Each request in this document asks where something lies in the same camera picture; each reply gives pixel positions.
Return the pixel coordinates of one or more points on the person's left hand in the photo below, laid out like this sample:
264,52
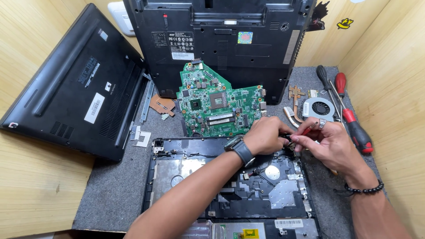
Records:
262,136

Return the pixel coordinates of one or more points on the person's right hand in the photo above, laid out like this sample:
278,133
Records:
335,149

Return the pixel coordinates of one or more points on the person's left fingers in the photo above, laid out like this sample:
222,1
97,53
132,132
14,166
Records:
282,127

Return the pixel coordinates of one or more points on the small black laptop part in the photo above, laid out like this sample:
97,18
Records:
286,137

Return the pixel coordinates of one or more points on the thin red hand tool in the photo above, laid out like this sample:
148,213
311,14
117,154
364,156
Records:
307,130

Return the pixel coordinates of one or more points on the copper heat pipe heatsink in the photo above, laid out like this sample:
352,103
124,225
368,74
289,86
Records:
295,96

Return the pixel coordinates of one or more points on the grey laptop cooling fan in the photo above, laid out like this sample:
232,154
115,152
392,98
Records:
319,108

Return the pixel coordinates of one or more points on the black wristwatch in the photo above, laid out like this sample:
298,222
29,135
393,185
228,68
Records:
241,151

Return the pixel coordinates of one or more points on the green laptop motherboard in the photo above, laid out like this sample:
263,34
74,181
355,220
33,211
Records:
215,106

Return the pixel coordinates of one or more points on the large red black screwdriver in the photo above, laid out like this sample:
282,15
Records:
358,134

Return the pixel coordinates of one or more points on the open black laptop chassis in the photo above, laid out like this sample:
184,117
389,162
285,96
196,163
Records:
199,186

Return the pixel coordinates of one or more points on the black laptop bottom cover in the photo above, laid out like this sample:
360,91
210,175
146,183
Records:
215,39

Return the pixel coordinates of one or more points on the small white plastic piece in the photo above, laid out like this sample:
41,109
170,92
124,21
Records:
165,116

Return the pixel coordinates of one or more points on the brown copper flex sheet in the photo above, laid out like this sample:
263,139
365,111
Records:
161,104

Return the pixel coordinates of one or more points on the grey felt work mat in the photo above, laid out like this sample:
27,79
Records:
116,192

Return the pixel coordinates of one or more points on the closed black laptop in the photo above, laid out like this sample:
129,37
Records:
76,86

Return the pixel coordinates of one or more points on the black figure wall sticker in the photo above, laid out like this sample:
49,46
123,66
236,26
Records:
317,18

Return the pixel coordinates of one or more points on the yellow wall sticker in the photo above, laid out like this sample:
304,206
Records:
345,23

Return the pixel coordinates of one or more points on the long silver metal bracket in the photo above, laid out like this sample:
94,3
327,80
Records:
147,99

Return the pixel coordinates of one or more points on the white angled metal bracket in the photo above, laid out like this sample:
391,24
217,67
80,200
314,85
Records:
142,136

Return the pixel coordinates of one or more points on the white wall socket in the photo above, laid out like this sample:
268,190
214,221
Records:
121,18

